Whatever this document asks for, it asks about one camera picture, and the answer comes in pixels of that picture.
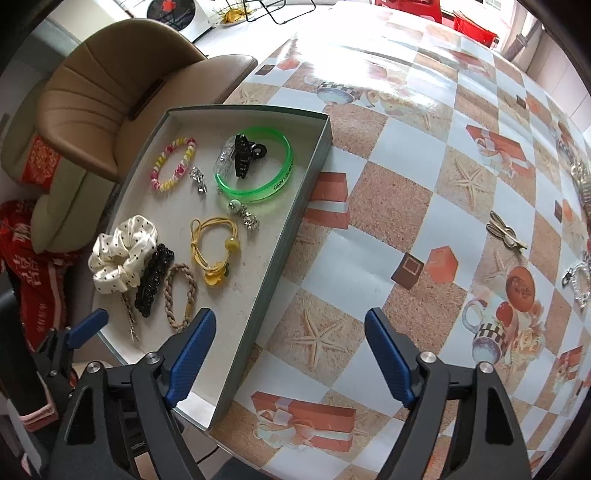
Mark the clear plastic hair clip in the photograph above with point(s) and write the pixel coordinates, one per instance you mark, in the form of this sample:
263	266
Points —
224	154

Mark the crystal earring with green bead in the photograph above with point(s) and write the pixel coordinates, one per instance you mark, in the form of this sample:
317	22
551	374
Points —
236	207

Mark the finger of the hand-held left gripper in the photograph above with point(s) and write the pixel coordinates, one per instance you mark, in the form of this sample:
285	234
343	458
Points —
87	325

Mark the red plastic stool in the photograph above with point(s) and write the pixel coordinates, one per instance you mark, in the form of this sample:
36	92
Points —
411	9

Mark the green translucent bangle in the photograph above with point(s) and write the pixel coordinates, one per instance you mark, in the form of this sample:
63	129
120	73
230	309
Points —
277	184

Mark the red plastic bucket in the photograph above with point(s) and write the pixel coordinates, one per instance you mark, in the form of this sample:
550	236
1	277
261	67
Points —
475	27

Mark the checkered printed tablecloth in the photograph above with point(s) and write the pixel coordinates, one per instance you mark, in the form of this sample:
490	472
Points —
406	152

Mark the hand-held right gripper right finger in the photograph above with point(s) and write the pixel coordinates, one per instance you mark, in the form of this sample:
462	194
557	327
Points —
390	360

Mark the black beaded hair clip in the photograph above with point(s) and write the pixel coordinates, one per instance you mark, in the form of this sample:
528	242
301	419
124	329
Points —
154	277

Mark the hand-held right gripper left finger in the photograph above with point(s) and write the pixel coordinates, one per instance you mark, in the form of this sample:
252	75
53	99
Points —
194	355

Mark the black claw hair clip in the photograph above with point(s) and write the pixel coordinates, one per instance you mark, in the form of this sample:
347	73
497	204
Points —
240	157

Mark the white washing machine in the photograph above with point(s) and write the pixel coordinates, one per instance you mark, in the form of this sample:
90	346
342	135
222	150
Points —
184	18

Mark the silver crystal earring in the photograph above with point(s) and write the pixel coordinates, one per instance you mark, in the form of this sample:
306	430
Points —
198	179

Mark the white polka dot scrunchie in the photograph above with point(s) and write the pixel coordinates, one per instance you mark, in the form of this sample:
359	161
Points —
115	249

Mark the gold metal hair clip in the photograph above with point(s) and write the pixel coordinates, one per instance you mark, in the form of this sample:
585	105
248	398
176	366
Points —
501	228

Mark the tan leather chair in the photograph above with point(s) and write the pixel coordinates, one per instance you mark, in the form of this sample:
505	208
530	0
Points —
106	83

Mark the orange printed cushion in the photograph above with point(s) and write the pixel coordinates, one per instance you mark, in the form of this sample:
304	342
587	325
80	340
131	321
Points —
41	161

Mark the grey shallow tray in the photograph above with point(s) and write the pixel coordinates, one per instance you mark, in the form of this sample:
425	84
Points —
263	249

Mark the metal bobby pin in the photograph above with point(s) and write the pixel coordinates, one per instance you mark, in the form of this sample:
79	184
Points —
130	321

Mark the red printed cloth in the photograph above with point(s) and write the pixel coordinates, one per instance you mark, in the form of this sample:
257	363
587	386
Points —
41	286

